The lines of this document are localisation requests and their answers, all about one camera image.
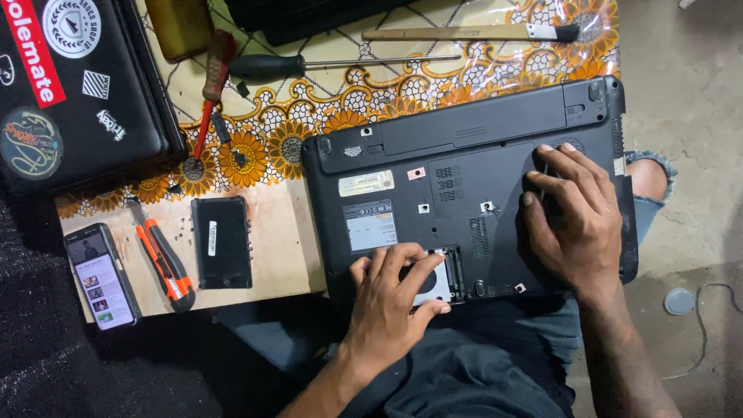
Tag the person's right hand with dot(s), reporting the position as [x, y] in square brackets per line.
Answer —
[580, 238]

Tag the person's left hand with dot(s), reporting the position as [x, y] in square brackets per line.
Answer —
[383, 325]

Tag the silver hard drive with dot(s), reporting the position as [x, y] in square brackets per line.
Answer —
[439, 285]

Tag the black upturned laptop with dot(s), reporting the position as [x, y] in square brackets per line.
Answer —
[493, 122]

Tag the grey round cap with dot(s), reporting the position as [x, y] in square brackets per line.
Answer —
[680, 302]

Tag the black plastic cover panel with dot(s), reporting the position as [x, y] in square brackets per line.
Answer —
[229, 244]

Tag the group of small screws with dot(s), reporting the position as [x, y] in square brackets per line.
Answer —
[184, 235]

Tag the orange utility knife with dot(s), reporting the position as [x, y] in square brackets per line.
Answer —
[162, 261]

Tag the sunflower print plastic tablecloth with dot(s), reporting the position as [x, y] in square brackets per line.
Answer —
[406, 87]

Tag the small black plastic piece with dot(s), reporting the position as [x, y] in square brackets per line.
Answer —
[243, 89]

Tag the black smartphone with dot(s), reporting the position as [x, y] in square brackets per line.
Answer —
[103, 278]

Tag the amber plastic bottle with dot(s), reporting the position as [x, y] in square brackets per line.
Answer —
[177, 29]

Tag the black laptop with stickers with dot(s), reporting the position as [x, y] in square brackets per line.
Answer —
[81, 93]

